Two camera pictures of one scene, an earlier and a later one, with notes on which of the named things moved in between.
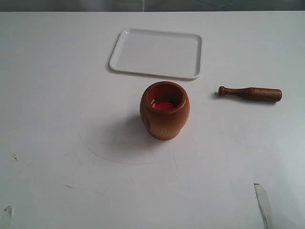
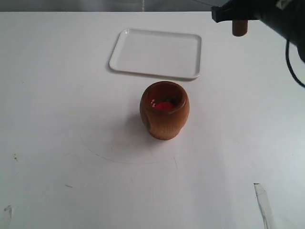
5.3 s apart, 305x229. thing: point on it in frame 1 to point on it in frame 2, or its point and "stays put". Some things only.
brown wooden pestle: x=257 y=93 to x=239 y=27
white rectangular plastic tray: x=159 y=53 stays put
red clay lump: x=164 y=105 stays put
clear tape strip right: x=263 y=202 stays put
